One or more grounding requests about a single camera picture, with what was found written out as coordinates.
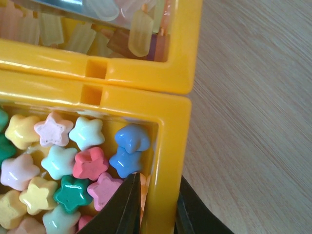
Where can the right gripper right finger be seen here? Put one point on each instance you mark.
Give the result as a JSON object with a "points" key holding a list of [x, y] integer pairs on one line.
{"points": [[192, 215]]}

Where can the yellow bin with gummies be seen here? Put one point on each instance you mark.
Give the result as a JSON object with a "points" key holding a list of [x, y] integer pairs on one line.
{"points": [[175, 75]]}

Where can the metal scoop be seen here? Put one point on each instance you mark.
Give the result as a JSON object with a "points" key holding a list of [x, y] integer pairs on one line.
{"points": [[102, 12]]}

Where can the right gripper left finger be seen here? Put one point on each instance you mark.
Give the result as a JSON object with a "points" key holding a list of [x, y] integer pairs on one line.
{"points": [[121, 215]]}

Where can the yellow bin with colourful candies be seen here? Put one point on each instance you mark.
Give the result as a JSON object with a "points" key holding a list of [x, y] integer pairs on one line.
{"points": [[166, 116]]}

